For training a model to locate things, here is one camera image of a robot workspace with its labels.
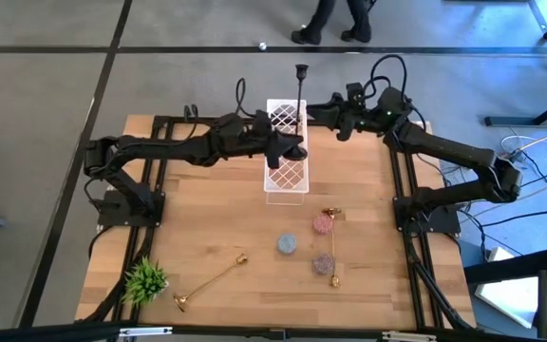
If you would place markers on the pink patterned candle tin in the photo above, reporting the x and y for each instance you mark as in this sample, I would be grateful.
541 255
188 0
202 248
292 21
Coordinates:
322 224

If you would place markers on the small green artificial plant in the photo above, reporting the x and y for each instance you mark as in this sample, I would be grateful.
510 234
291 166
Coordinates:
144 282

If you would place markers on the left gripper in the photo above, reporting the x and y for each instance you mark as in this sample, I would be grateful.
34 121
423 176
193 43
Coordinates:
269 135

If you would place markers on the black stand base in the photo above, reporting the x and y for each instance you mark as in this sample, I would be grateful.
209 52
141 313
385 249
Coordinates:
530 119

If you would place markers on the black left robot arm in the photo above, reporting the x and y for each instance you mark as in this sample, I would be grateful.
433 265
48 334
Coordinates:
169 147

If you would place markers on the white box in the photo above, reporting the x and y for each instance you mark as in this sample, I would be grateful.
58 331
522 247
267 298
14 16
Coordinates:
506 294

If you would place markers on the person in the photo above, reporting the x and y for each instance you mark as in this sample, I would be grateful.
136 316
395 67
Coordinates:
321 21

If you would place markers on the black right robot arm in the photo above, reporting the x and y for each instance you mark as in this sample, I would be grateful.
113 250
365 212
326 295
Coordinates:
449 154

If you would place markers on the black candlestick holder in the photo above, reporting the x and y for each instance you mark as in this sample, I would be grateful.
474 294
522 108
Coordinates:
298 102

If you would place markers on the black metal table frame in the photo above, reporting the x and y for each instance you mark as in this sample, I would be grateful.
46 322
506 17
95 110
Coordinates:
413 285

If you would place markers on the blue patterned candle tin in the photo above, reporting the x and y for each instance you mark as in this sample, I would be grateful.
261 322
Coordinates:
287 243

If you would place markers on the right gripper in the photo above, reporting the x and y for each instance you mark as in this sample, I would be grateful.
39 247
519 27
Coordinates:
364 114

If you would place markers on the gold spoon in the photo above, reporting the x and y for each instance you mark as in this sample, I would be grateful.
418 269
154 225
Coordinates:
207 283

